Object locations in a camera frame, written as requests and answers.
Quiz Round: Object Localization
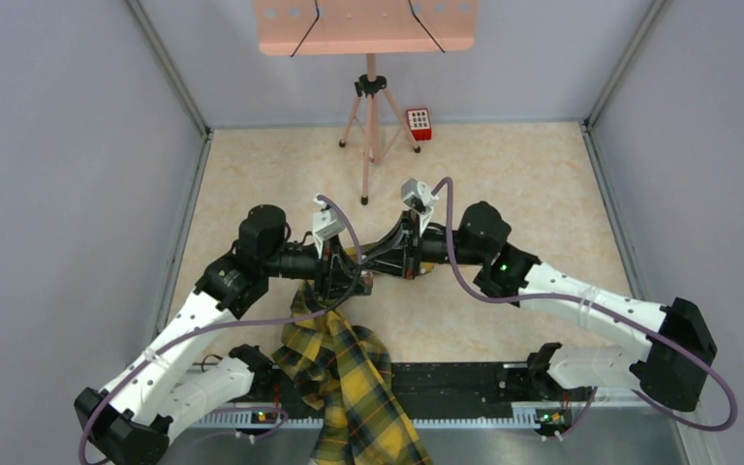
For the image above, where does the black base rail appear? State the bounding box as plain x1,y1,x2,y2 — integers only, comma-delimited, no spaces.
185,360,688,432

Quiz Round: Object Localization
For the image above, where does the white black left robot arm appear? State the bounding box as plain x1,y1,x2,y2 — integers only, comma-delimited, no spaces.
74,195,368,464

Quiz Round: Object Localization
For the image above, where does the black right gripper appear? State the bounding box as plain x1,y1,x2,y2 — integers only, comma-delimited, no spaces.
358,209,487,282

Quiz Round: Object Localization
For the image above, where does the yellow plaid shirt sleeve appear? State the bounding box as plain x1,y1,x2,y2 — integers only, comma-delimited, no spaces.
271,280,432,464

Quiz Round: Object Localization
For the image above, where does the red keypad box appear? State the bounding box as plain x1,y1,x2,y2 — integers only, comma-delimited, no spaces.
405,108,433,141

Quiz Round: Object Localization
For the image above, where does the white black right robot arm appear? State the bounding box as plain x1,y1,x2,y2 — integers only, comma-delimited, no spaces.
364,201,718,412

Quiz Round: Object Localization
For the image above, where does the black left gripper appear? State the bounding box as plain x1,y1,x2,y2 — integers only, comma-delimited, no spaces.
263,232,372,299

